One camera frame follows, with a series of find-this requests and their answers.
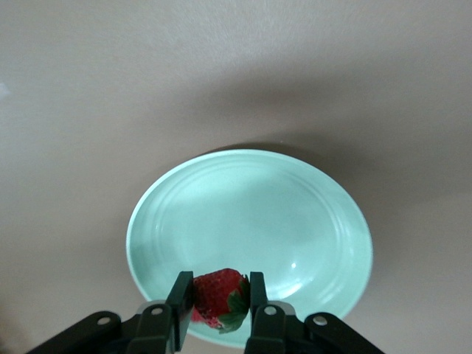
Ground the red strawberry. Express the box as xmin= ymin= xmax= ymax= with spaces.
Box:
xmin=191 ymin=268 xmax=252 ymax=335

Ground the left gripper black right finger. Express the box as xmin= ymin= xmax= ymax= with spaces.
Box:
xmin=244 ymin=271 xmax=288 ymax=354

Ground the pale green round plate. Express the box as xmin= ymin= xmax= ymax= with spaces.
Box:
xmin=125 ymin=149 xmax=373 ymax=350

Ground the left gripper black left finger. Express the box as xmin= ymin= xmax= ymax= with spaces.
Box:
xmin=127 ymin=271 xmax=196 ymax=354

